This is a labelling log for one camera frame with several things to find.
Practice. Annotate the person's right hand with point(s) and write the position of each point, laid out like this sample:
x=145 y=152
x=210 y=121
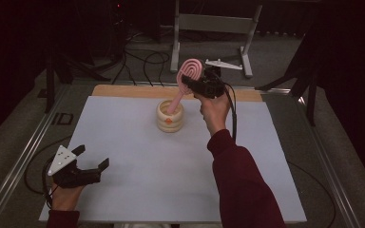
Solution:
x=215 y=112

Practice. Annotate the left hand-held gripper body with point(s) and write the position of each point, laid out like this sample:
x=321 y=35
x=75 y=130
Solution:
x=76 y=177

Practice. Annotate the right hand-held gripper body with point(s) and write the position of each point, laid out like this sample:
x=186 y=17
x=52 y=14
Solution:
x=210 y=85

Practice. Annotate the white metal stand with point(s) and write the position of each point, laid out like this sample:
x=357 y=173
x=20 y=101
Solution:
x=215 y=23

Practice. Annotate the black device with red light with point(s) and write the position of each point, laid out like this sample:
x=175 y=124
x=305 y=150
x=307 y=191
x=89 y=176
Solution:
x=118 y=12

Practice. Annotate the black tripod stand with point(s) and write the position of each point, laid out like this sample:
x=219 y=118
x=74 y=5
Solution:
x=310 y=95
x=50 y=85

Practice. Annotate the pink hairbrush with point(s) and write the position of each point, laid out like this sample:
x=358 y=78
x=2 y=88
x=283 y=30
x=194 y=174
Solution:
x=190 y=70

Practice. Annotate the person's left hand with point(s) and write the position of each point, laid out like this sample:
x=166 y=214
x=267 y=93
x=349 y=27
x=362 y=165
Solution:
x=65 y=198

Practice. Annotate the cream ribbed cup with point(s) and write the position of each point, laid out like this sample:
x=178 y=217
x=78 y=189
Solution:
x=169 y=124

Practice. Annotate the white table mat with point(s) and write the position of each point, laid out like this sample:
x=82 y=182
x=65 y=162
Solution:
x=158 y=177

